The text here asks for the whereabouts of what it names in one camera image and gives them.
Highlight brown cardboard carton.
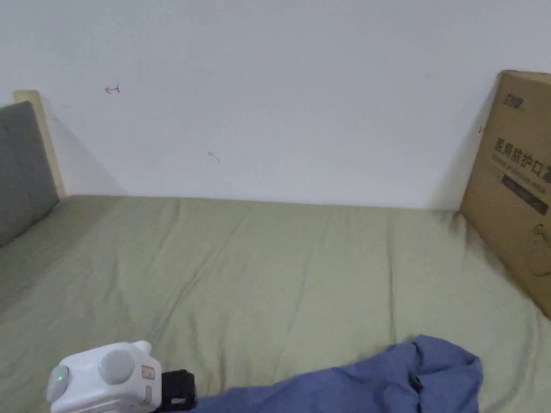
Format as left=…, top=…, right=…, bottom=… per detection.
left=458, top=70, right=551, bottom=321

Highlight blue shirt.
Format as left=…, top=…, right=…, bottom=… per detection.
left=189, top=334, right=484, bottom=413

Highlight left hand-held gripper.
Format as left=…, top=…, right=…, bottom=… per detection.
left=46, top=340, right=199, bottom=413

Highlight bed with pale green sheet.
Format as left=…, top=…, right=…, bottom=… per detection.
left=0, top=195, right=551, bottom=413

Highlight grey padded headboard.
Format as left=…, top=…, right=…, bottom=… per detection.
left=0, top=90, right=67, bottom=248

